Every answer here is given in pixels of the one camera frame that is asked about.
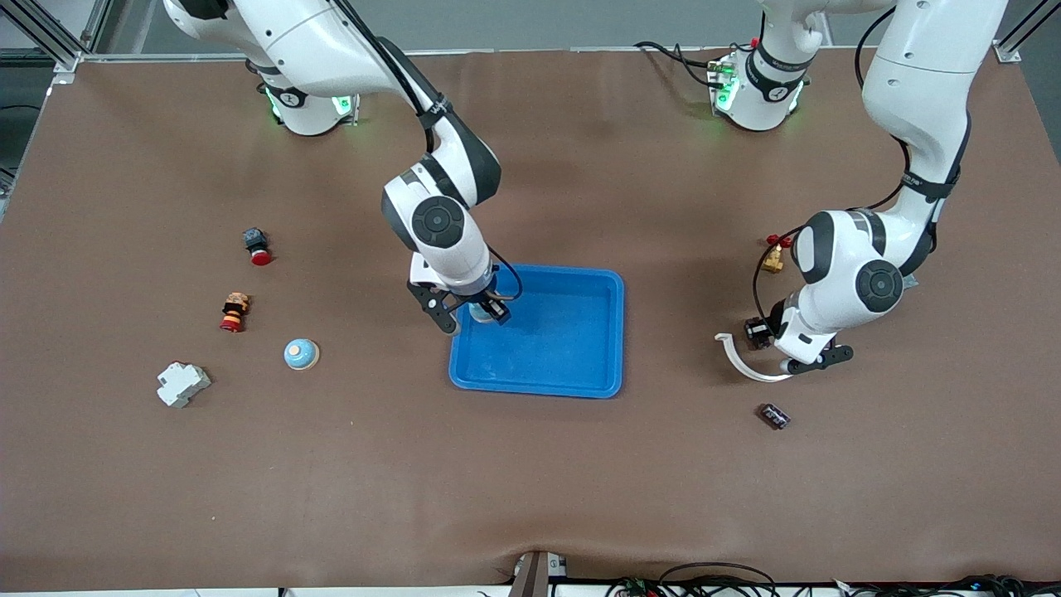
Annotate black left base cables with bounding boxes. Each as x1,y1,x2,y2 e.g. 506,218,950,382
634,40,724,90

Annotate red yellow black pushbutton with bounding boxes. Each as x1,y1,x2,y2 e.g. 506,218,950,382
219,292,251,333

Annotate blue plastic tray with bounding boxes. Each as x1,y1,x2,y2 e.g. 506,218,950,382
448,265,625,400

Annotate aluminium frame profile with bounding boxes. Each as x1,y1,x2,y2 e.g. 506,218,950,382
995,0,1049,64
17,0,113,84

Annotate black looped cable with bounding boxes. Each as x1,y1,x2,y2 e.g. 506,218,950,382
605,562,780,597

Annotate brass valve red handle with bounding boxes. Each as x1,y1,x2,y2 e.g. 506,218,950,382
761,234,795,274

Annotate white circuit breaker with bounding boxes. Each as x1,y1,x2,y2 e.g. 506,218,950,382
157,362,212,409

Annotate white semicircular pipe clamp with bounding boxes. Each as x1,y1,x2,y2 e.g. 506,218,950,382
715,333,793,383

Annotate black cable bundle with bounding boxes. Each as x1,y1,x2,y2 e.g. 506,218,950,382
829,572,1061,597

